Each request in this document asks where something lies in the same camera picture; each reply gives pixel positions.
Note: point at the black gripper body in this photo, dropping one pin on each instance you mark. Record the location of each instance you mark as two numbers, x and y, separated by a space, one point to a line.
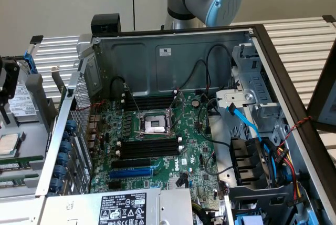
9 77

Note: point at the RAM slot white latches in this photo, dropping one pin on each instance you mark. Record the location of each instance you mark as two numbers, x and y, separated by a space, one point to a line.
149 149
149 141
149 96
149 103

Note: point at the hard disk with white label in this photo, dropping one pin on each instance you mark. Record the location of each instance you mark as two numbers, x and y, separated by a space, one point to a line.
25 101

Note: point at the blue disk caddy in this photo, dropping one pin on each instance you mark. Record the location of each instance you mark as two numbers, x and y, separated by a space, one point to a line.
30 62

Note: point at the silver CPU chip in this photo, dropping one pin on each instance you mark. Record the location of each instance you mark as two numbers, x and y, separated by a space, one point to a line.
9 143

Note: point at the grey parts rack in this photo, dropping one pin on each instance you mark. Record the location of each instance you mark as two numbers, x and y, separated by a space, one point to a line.
34 130

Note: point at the black table end cap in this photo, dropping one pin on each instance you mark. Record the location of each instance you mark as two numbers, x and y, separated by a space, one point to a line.
36 39
329 18

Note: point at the blue card retention clip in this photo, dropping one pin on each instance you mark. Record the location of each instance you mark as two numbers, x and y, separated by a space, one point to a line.
66 146
63 158
61 172
57 185
71 126

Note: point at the black box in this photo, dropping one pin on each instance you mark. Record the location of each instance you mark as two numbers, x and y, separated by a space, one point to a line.
105 24

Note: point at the grey power supply with label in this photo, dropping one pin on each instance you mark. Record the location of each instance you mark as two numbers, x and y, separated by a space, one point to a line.
78 206

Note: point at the thin raised locking lever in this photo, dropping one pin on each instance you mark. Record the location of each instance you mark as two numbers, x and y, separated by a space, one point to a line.
133 100

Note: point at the short black expansion slot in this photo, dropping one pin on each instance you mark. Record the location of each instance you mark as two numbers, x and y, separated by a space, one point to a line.
115 185

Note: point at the long black expansion slot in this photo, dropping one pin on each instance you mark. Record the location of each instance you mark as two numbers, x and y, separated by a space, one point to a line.
131 163

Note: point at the blue expansion slot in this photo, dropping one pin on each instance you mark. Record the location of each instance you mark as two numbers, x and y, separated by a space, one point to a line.
131 173

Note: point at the flat lying locking lever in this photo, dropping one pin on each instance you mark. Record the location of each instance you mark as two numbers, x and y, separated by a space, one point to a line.
152 132

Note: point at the CPU socket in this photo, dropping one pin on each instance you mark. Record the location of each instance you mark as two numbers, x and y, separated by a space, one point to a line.
155 125

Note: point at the silver socket cover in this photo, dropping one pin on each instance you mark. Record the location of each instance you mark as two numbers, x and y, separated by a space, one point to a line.
179 101

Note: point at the open grey PC case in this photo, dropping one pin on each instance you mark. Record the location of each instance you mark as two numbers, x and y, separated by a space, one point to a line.
189 46

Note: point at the coin cell battery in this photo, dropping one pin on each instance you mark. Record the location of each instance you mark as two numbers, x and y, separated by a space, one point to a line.
195 102

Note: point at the green Dell motherboard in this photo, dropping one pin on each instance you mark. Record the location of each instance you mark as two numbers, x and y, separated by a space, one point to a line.
191 141

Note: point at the silver metal disk bay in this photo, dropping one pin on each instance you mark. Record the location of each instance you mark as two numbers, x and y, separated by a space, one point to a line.
252 85

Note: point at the black fan shroud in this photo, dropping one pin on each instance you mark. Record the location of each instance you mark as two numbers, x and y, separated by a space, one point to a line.
246 156

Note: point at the dark framed side panel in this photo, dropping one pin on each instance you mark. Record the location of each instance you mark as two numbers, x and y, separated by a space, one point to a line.
315 104

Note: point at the graphics card with bracket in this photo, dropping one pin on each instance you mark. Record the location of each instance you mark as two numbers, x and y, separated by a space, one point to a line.
58 83

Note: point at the dark grey front bracket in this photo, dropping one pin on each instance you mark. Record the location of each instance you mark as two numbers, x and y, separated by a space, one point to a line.
262 196

